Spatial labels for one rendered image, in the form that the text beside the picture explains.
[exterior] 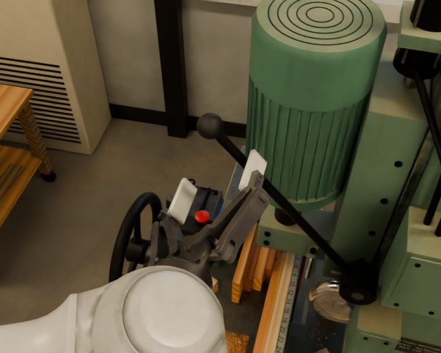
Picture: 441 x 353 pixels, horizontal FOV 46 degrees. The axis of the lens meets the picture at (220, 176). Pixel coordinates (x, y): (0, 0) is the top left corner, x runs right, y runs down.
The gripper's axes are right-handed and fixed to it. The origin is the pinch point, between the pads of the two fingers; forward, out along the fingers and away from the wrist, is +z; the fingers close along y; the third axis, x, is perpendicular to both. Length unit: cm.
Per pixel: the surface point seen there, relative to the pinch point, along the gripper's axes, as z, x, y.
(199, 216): 12.9, -16.5, -25.1
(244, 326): -2.0, -34.9, -23.0
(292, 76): 5.5, 6.3, 15.9
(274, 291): 4.9, -34.6, -17.2
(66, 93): 106, -4, -136
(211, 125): -0.9, 8.6, 6.2
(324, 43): 7.9, 7.2, 20.7
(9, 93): 86, 14, -135
